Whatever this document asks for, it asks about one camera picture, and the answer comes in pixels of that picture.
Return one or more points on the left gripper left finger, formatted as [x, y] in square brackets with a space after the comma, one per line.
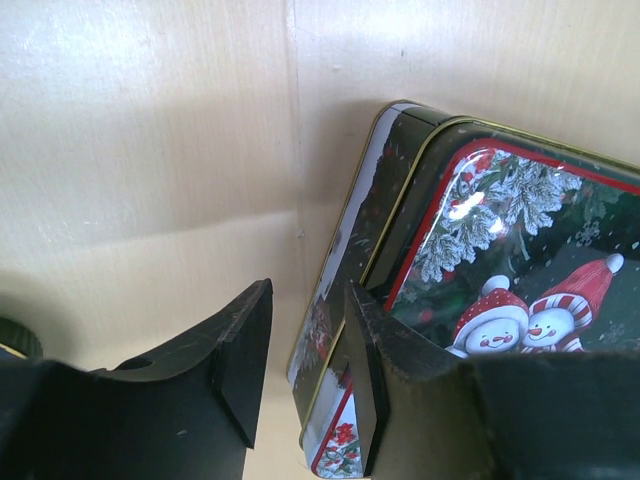
[186, 409]

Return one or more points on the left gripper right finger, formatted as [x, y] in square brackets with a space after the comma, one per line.
[423, 413]

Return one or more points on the gold square tin box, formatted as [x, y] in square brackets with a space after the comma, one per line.
[318, 371]

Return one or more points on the gold tin lid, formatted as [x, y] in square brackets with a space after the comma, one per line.
[508, 242]

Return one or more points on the black cookie tray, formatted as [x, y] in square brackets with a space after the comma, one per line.
[18, 341]

